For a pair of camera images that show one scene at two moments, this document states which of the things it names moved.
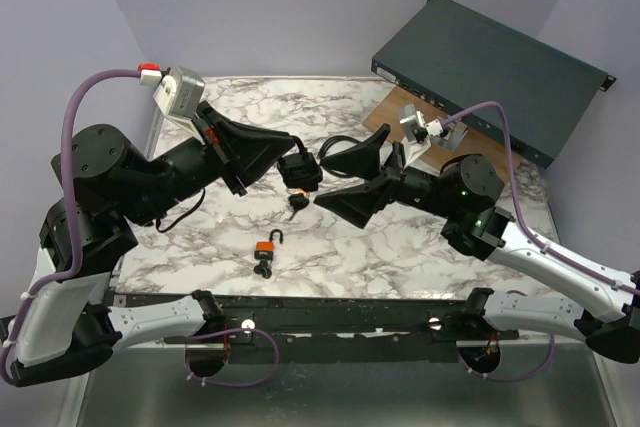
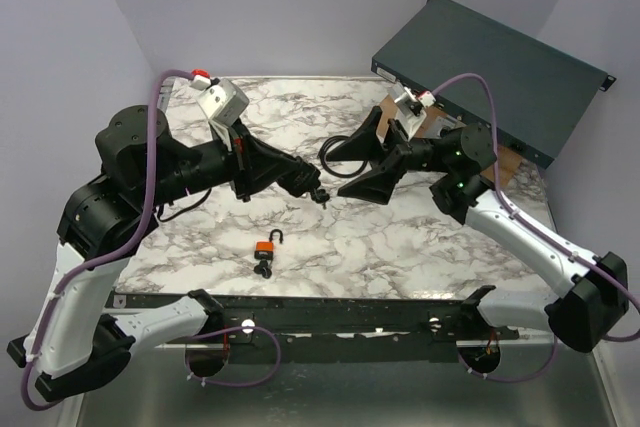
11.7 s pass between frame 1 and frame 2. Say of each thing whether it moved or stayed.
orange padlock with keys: stayed
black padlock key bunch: moved
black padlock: moved
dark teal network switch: stayed
